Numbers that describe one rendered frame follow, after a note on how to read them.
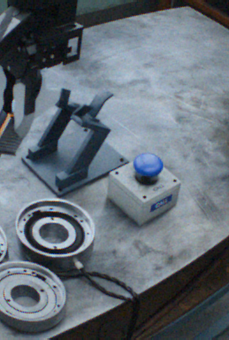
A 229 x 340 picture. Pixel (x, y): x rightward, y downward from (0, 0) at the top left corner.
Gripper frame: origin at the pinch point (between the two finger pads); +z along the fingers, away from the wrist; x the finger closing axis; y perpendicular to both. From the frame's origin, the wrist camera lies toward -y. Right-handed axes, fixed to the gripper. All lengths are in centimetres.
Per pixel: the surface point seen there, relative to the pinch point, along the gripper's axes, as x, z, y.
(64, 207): -4.0, 14.0, 6.1
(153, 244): -14.1, 17.1, 13.4
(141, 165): -6.8, 9.8, 16.4
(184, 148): -2.0, 17.2, 31.3
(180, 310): -16, 42, 24
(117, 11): 152, 91, 160
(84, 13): 153, 87, 138
